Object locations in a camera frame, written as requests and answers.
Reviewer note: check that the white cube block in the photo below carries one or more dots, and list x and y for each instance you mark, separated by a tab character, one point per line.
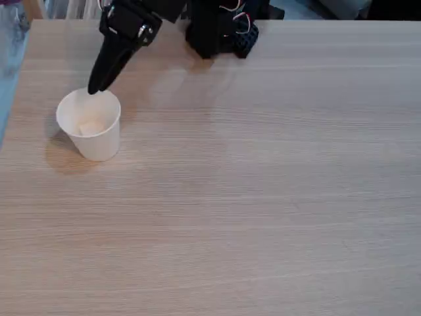
90	127

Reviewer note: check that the white curtain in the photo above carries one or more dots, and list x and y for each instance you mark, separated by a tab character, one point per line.
79	9

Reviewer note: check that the white paper cup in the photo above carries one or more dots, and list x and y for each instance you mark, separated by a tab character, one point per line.
95	148

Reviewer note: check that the black table clamp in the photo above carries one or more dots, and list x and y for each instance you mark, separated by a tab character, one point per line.
277	13

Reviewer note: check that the grey upholstered furniture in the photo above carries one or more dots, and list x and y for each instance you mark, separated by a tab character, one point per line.
329	8

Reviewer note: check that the black furniture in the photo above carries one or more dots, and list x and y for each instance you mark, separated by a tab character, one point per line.
394	9

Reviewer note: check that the wooden post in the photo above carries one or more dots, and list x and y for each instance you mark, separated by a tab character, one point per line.
33	9

